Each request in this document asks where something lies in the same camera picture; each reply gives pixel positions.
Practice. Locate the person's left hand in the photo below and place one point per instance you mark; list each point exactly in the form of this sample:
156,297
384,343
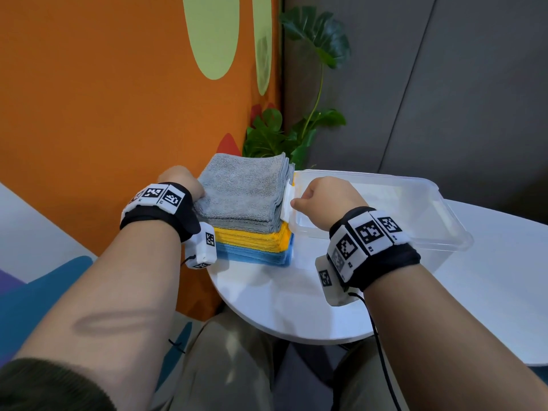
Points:
182,177

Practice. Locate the person's right hand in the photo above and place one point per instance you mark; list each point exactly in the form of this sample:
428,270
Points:
331,201

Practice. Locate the clear plastic storage box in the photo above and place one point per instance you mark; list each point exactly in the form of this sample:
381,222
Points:
406,209

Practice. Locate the person's right forearm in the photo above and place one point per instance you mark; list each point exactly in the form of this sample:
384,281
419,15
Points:
449,346

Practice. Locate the person's left forearm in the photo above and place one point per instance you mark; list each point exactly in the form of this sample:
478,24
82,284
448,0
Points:
107,303

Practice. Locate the person's right leg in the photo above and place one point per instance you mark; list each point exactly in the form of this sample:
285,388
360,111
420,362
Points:
364,380

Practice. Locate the person's leg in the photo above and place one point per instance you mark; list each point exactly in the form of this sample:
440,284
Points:
364,380
222,368

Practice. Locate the person's left leg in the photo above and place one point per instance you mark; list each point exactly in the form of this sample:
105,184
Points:
222,368

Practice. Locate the black left wristband with markers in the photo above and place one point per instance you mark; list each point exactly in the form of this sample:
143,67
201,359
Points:
184,222

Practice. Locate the black wristband with markers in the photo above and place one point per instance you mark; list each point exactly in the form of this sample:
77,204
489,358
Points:
184,222
398,263

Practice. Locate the black right wristband with markers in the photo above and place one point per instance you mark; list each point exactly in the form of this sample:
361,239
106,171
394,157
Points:
398,263

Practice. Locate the green leafy plant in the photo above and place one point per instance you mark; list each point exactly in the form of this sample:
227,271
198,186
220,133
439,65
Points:
317,34

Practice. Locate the dark green shirt sleeve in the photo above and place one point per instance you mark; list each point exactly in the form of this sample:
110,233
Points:
51,387

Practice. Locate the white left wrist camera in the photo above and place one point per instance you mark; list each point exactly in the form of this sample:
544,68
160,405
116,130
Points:
201,254

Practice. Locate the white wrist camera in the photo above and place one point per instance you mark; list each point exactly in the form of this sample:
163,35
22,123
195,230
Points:
336,295
201,254

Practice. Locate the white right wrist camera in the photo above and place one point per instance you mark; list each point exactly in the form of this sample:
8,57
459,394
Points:
336,295

